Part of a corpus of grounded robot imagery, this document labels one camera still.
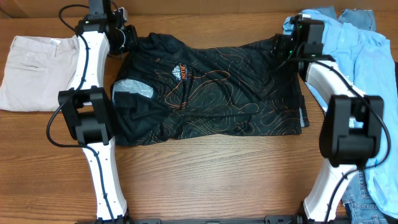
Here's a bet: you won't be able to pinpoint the black patterned cycling jersey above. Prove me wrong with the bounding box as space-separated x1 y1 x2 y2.
112 33 309 146

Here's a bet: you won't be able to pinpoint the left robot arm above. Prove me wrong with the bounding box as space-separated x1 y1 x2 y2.
56 0 137 223

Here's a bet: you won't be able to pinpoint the blue denim jeans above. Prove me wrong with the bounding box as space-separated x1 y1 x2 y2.
315 6 387 224

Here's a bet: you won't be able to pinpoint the light blue t-shirt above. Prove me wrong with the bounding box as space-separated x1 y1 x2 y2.
282 8 398 218

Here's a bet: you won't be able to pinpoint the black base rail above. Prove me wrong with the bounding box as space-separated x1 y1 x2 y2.
76 215 305 224

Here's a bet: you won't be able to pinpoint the folded beige trousers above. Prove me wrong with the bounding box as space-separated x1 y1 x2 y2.
1 35 79 112

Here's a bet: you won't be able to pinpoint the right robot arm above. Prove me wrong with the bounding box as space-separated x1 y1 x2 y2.
264 14 389 223

